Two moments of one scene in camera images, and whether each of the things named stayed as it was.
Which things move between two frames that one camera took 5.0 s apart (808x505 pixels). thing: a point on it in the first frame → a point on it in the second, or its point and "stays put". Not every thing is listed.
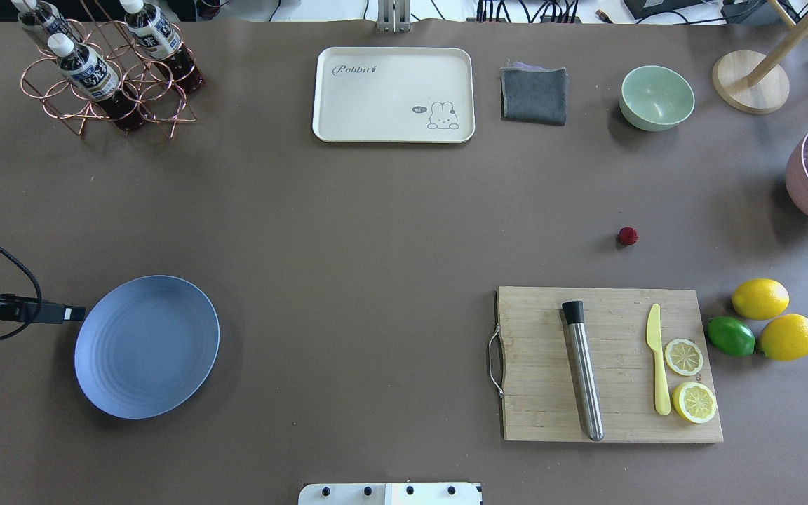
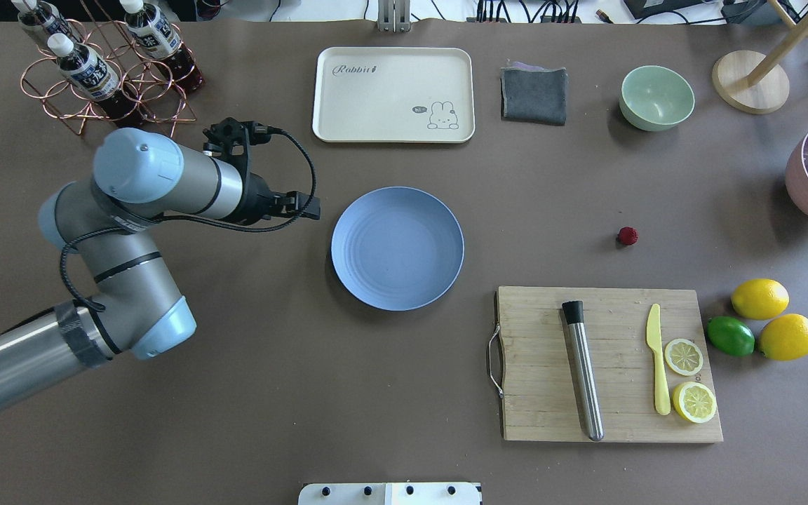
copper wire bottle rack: x=111 y=65 stays put
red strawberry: x=628 y=236 stays put
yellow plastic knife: x=663 y=402 stays put
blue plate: x=145 y=346 → x=399 y=249
